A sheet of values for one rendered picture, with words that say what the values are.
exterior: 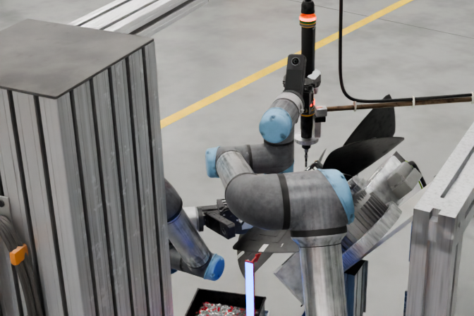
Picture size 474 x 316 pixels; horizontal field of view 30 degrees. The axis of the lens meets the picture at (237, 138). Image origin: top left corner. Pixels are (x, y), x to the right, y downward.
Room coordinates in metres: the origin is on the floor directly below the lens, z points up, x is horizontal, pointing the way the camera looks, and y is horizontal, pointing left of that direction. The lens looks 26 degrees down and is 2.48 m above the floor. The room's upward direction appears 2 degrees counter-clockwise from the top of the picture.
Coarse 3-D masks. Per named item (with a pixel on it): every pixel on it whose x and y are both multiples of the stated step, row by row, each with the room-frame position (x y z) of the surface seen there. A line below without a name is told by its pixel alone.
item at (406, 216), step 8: (424, 192) 2.22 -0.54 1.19; (408, 200) 2.29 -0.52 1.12; (416, 200) 2.19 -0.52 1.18; (400, 208) 2.29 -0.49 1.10; (408, 208) 2.18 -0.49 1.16; (400, 216) 2.17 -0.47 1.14; (408, 216) 2.07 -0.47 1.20; (400, 224) 2.06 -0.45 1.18; (392, 232) 2.07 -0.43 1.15; (384, 240) 2.08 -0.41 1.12
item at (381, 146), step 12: (348, 144) 2.05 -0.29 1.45; (360, 144) 2.08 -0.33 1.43; (372, 144) 2.10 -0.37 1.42; (384, 144) 2.12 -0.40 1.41; (396, 144) 2.14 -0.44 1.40; (336, 156) 2.12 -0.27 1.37; (348, 156) 2.13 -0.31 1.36; (360, 156) 2.15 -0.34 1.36; (372, 156) 2.15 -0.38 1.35; (324, 168) 2.19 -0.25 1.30; (336, 168) 2.19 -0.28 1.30; (348, 168) 2.19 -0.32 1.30; (360, 168) 2.19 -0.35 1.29
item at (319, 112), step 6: (324, 108) 2.19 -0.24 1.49; (318, 114) 2.18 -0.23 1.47; (324, 114) 2.18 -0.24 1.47; (318, 120) 2.18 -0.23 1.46; (324, 120) 2.18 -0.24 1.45; (312, 126) 2.21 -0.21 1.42; (318, 126) 2.18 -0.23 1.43; (312, 132) 2.21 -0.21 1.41; (318, 132) 2.18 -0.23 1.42; (294, 138) 2.19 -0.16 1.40; (300, 138) 2.18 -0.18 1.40; (312, 138) 2.18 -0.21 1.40; (318, 138) 2.18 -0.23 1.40; (300, 144) 2.16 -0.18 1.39; (306, 144) 2.16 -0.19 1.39; (312, 144) 2.16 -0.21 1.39
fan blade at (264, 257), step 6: (240, 234) 2.39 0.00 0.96; (240, 252) 2.31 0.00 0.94; (246, 252) 2.28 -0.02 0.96; (252, 252) 2.26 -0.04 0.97; (240, 258) 2.28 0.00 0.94; (246, 258) 2.26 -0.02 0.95; (252, 258) 2.24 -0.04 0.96; (264, 258) 2.21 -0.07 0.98; (240, 264) 2.26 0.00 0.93; (258, 264) 2.21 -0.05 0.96
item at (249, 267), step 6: (246, 264) 1.89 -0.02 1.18; (252, 264) 1.88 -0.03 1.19; (246, 270) 1.89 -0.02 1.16; (252, 270) 1.88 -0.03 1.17; (246, 276) 1.89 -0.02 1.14; (252, 276) 1.88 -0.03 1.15; (246, 282) 1.89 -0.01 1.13; (252, 282) 1.88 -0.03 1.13; (246, 288) 1.89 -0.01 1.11; (252, 288) 1.88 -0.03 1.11; (246, 294) 1.89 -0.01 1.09; (252, 294) 1.88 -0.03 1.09; (246, 300) 1.89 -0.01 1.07; (252, 300) 1.88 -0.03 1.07; (246, 306) 1.89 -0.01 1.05; (252, 306) 1.88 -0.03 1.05; (252, 312) 1.88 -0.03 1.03
